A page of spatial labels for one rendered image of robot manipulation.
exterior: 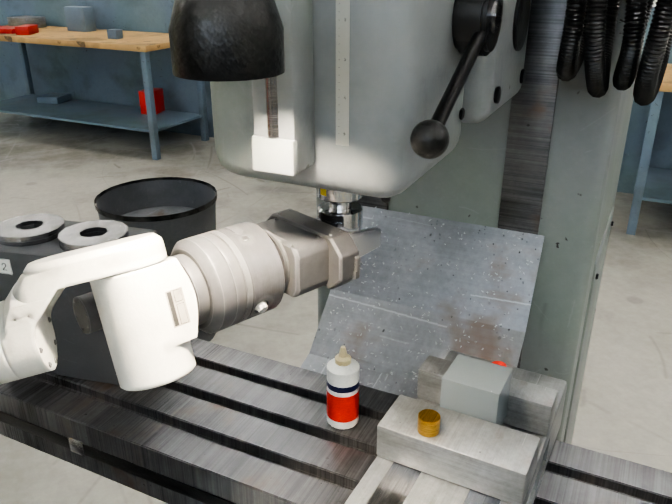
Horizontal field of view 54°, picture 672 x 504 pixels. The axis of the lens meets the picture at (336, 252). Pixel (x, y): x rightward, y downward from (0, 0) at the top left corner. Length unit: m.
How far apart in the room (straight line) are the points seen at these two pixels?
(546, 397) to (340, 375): 0.23
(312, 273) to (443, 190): 0.46
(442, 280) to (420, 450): 0.42
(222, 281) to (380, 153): 0.17
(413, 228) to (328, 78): 0.55
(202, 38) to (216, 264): 0.22
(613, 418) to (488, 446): 1.96
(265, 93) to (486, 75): 0.26
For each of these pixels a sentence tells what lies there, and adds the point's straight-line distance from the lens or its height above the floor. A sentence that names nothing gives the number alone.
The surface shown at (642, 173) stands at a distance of 4.14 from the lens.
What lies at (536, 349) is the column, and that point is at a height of 0.93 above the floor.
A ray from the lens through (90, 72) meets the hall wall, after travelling 6.92.
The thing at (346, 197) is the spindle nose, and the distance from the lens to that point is 0.66.
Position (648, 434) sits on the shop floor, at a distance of 2.60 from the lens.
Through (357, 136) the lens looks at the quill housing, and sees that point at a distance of 0.56.
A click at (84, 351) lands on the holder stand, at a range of 0.97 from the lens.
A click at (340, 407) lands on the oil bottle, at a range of 0.83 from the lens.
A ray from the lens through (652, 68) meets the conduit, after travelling 0.78.
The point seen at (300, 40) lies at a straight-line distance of 0.54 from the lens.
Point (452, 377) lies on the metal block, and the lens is 0.70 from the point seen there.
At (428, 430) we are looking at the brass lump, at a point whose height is 1.08.
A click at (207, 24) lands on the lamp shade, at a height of 1.47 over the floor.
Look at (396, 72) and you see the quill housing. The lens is 0.54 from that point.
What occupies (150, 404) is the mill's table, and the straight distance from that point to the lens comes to 0.93.
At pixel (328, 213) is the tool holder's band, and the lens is 0.67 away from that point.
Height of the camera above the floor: 1.51
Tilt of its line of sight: 24 degrees down
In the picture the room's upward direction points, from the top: straight up
